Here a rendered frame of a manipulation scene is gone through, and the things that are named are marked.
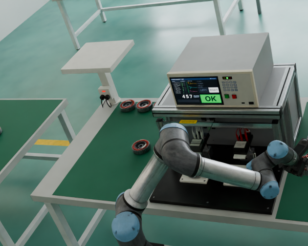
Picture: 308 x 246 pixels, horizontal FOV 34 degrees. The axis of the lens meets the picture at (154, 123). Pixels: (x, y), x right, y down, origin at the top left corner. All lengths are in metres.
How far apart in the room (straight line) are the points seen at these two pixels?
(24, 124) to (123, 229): 1.84
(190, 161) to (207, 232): 1.59
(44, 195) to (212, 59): 1.26
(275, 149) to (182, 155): 0.41
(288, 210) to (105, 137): 1.34
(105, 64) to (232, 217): 1.24
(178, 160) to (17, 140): 1.91
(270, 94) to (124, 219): 0.97
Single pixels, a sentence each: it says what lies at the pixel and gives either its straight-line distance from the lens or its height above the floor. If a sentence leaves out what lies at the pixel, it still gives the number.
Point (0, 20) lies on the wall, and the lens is 7.98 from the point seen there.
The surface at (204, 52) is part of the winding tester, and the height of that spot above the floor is 1.32.
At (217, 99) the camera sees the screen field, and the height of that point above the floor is 1.16.
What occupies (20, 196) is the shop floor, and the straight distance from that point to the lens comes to 4.40.
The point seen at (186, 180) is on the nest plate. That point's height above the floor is 0.78.
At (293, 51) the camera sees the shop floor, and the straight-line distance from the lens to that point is 5.21.
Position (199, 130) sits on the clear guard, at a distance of 2.48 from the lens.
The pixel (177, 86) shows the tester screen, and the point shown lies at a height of 1.25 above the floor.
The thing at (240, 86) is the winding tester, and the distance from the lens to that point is 2.41.
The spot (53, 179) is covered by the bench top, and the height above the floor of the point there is 0.75.
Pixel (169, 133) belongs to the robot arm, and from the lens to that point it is 1.98.
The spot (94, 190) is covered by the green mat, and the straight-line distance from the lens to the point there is 2.86.
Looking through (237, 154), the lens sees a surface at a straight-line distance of 2.57.
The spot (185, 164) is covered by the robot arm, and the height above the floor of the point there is 1.32.
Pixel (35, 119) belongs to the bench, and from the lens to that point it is 3.76.
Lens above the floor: 2.50
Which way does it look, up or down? 33 degrees down
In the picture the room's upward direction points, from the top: 18 degrees counter-clockwise
